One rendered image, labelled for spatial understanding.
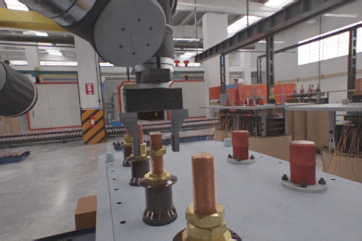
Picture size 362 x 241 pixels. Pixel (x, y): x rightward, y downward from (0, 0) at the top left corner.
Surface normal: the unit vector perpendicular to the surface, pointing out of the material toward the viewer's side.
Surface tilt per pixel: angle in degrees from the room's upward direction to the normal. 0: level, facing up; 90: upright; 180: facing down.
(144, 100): 90
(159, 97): 90
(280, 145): 90
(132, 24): 132
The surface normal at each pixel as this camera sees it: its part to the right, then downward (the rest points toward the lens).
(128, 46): 0.57, 0.68
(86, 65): 0.33, 0.06
